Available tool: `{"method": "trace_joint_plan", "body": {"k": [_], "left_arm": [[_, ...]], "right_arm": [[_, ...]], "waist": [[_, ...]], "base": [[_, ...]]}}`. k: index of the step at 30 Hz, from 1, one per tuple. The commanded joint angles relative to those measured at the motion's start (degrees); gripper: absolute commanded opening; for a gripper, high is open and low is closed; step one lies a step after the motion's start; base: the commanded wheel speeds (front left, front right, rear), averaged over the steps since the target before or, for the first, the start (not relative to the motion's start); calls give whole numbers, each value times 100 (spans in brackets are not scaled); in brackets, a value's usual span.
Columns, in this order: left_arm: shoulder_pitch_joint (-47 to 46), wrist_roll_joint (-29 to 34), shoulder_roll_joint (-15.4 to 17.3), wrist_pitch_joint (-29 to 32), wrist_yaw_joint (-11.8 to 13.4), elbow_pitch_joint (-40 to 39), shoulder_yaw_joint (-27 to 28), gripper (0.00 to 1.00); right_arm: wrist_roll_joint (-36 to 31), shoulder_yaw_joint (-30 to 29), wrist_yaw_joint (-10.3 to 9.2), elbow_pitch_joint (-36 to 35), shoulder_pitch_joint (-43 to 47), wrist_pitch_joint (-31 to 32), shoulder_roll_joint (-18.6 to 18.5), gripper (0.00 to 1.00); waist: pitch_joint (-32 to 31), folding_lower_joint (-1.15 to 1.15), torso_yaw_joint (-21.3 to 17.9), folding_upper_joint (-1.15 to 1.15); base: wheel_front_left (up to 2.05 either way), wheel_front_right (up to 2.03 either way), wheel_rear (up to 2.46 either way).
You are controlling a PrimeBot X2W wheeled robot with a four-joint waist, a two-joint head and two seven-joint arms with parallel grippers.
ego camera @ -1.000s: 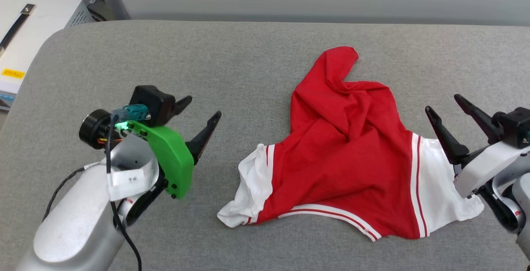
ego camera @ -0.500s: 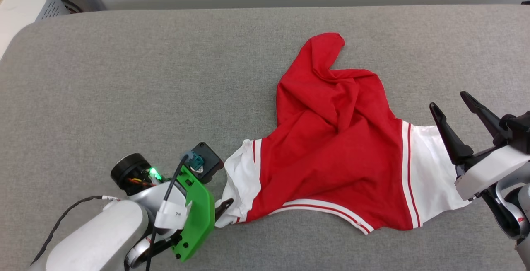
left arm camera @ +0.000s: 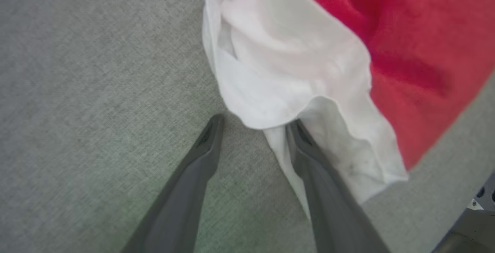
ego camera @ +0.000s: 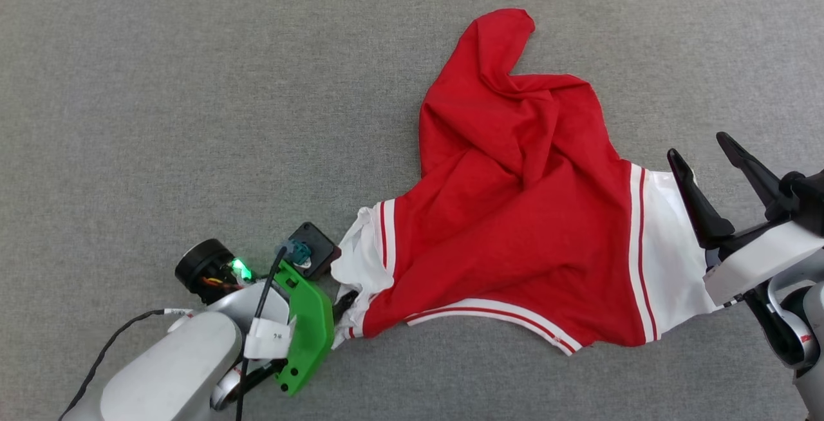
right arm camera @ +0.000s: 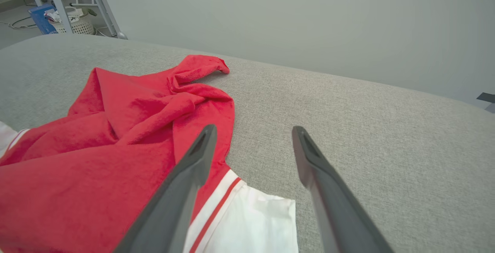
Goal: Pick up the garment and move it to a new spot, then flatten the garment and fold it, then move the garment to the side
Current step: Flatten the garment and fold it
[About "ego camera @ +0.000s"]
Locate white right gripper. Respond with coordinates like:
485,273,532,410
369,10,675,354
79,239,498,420
667,131,824,307

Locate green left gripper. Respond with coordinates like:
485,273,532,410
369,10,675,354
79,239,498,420
272,260,359,397

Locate red and white garment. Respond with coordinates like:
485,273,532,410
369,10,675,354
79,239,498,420
330,8,725,357

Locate grey fabric sofa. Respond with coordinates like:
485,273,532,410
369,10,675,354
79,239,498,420
0,0,824,421

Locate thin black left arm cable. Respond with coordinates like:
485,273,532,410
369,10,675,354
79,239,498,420
59,308,194,421

